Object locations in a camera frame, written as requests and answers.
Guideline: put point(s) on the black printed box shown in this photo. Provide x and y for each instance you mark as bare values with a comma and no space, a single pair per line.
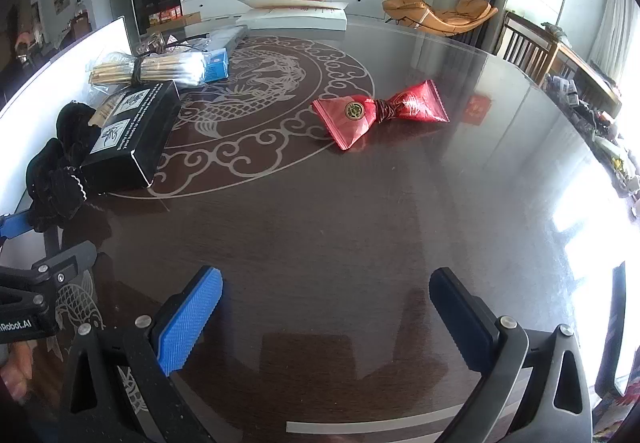
145,123

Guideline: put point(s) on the slatted wooden chair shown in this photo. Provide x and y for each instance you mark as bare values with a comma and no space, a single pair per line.
525,48

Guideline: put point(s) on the wooden side table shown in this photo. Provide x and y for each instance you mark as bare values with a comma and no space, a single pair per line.
580,68

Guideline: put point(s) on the dark chair back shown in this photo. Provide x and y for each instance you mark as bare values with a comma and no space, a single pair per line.
612,323

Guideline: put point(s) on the bundle of wooden chopsticks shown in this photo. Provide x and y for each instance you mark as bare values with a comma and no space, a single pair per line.
160,68

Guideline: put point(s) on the person's left hand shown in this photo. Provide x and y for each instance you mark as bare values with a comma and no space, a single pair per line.
17,368

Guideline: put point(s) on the patterned rug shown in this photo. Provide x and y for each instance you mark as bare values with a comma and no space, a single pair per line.
617,418

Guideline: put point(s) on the white flat cardboard box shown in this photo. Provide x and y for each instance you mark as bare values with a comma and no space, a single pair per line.
295,18

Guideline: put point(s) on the pile of small clutter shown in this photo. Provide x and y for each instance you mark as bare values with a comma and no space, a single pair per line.
600,133

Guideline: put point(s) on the clear glass ornament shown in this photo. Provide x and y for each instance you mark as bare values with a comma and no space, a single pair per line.
150,44

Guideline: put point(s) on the red candy-shaped package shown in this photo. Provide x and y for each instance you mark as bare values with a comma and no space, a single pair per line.
350,118

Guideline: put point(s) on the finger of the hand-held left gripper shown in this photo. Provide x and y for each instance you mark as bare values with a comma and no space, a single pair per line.
15,224
65,265

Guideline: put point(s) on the blue and white box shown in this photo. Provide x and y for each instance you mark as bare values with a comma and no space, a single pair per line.
216,65

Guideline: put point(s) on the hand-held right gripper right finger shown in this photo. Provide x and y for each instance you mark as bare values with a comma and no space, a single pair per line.
462,318

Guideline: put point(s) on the orange lounge chair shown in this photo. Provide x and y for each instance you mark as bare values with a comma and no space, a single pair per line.
440,15

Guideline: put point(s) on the white panel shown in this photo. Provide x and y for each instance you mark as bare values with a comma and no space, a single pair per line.
65,68

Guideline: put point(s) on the black cloth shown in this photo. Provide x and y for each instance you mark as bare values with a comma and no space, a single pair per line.
55,173

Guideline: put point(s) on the white television cabinet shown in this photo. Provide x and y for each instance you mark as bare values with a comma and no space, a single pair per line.
215,5

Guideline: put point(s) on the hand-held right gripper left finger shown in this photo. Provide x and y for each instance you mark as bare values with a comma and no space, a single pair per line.
192,318

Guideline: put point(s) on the clear plastic packet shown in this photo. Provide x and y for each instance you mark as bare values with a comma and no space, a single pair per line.
225,38

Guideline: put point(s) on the black eyeglasses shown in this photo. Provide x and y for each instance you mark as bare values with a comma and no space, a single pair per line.
185,43

